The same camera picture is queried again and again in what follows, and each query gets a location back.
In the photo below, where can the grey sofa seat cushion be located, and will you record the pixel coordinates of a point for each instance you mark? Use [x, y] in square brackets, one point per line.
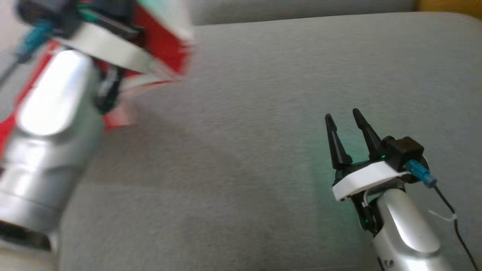
[244, 113]

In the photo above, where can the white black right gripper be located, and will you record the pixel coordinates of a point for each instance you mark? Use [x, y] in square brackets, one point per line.
[367, 178]

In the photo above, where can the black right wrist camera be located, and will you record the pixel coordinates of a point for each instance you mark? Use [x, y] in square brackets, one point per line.
[404, 152]

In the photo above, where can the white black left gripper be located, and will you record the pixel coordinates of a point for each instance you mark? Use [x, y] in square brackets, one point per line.
[109, 47]

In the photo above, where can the red white jersey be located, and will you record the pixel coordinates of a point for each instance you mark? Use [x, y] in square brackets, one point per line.
[162, 41]

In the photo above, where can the grey sofa back cushion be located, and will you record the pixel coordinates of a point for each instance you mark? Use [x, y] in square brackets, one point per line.
[301, 9]

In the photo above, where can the yellow object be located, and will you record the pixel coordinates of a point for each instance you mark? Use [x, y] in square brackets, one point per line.
[452, 5]

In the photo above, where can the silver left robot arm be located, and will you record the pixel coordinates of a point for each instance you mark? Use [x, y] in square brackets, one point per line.
[49, 131]

